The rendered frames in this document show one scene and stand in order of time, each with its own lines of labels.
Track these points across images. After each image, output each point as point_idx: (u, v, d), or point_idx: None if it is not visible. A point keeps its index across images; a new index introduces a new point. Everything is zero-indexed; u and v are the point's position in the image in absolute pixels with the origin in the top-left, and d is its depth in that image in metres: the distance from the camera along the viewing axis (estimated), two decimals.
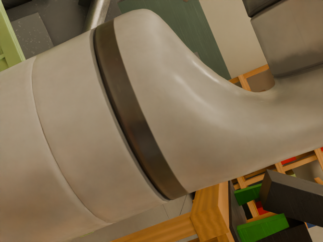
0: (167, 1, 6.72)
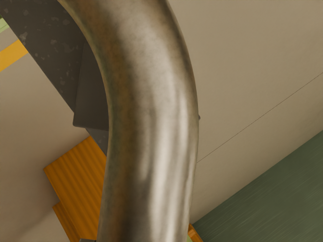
0: (314, 207, 5.85)
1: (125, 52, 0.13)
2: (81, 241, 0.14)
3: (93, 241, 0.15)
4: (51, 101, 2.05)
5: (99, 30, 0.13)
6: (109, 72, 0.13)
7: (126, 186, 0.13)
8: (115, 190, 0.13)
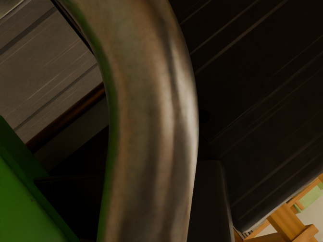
0: None
1: (125, 52, 0.13)
2: (81, 241, 0.14)
3: (93, 241, 0.15)
4: None
5: (99, 30, 0.13)
6: (109, 72, 0.13)
7: (126, 186, 0.13)
8: (115, 190, 0.13)
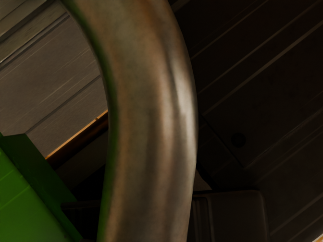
0: None
1: (125, 52, 0.13)
2: (81, 241, 0.14)
3: (93, 241, 0.15)
4: None
5: (99, 30, 0.13)
6: (108, 72, 0.13)
7: (125, 186, 0.13)
8: (115, 190, 0.13)
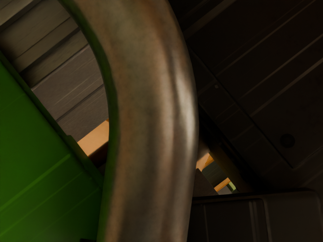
0: None
1: (125, 52, 0.13)
2: (81, 241, 0.14)
3: (93, 241, 0.15)
4: None
5: (99, 30, 0.13)
6: (109, 72, 0.13)
7: (126, 186, 0.13)
8: (115, 190, 0.13)
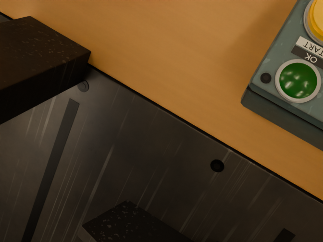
0: None
1: None
2: None
3: None
4: None
5: None
6: None
7: None
8: None
